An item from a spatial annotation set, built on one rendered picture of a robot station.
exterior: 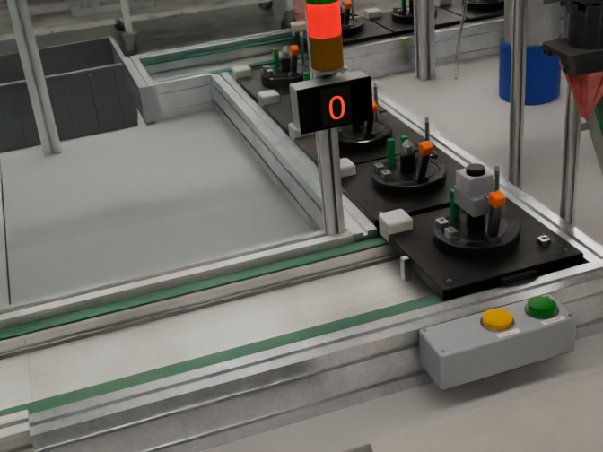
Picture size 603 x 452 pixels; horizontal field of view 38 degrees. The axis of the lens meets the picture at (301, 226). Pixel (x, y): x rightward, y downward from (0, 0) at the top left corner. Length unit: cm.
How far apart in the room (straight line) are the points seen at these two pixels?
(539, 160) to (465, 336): 84
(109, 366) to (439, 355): 48
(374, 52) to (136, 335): 143
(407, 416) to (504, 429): 13
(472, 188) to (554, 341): 27
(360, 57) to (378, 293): 126
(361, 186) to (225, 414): 60
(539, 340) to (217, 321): 49
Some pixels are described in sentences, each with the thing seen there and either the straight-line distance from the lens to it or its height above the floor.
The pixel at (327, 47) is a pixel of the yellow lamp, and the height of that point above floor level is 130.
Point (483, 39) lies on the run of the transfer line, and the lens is 271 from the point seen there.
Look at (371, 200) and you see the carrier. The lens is 156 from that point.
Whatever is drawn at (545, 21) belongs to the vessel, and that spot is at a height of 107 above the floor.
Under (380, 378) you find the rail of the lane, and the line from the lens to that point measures 124.
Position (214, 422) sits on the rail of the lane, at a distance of 119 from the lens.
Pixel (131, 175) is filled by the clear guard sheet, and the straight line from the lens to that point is 135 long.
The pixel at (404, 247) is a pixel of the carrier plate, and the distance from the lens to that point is 140.
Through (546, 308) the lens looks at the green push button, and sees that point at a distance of 125.
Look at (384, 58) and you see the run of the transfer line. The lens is 257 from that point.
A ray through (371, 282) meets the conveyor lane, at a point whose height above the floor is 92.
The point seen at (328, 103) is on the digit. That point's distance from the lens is 133.
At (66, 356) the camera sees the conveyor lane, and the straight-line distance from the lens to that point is 136.
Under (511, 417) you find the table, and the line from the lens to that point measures 124.
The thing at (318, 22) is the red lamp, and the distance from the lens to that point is 130.
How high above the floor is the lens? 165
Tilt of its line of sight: 27 degrees down
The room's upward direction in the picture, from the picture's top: 6 degrees counter-clockwise
